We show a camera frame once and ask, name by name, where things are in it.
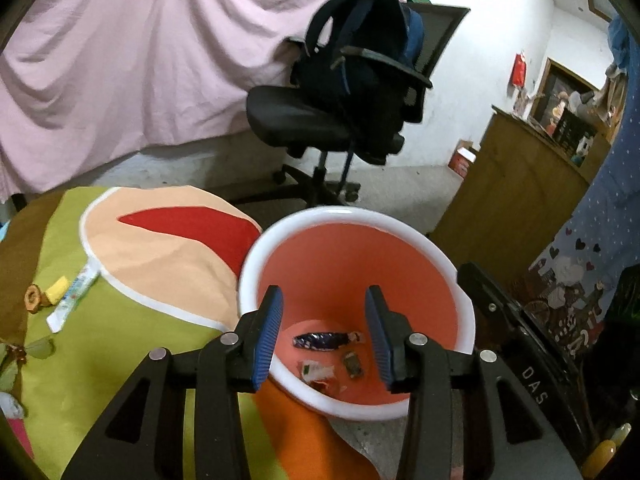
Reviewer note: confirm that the green wrapper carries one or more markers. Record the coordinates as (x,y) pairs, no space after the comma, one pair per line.
(40,347)

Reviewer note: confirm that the wooden cabinet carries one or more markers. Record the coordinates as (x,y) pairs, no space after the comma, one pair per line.
(510,195)

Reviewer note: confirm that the dark blue backpack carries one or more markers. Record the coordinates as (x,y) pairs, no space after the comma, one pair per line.
(360,100)

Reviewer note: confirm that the dark purple wrapper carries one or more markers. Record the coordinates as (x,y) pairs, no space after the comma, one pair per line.
(320,341)

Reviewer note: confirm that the wooden framed picture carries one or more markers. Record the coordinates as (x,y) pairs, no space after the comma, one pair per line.
(550,80)

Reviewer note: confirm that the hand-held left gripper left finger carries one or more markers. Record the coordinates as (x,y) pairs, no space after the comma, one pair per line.
(267,340)

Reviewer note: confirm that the red hanging ornament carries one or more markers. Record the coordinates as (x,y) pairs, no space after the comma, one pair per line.
(519,70)

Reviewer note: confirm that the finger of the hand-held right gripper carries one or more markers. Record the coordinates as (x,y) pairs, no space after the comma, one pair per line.
(485,295)

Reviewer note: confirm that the brown wrapper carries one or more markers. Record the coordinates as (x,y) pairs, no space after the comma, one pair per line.
(352,362)

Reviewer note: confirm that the orange bucket with white rim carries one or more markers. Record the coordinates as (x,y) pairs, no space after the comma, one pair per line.
(350,270)

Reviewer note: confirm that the blue printed curtain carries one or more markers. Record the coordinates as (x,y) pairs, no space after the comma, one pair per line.
(600,220)

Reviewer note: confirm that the pink hanging sheet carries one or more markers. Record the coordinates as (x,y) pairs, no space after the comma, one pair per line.
(150,60)

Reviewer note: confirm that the yellow plastic bottle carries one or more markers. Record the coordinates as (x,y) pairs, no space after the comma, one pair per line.
(602,452)

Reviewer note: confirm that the black office chair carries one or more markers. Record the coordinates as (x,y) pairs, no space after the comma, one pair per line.
(295,120)

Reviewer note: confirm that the long white blue sachet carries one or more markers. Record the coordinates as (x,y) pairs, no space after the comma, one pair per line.
(72,300)

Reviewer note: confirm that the colourful patchwork blanket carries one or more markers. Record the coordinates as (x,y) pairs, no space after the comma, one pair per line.
(150,385)

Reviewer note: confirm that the small yellow wrapper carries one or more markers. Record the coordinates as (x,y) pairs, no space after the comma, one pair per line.
(55,287)

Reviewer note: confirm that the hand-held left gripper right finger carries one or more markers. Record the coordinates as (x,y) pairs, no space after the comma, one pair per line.
(377,340)

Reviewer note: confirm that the red white cardboard box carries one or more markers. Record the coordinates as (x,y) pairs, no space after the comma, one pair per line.
(462,157)

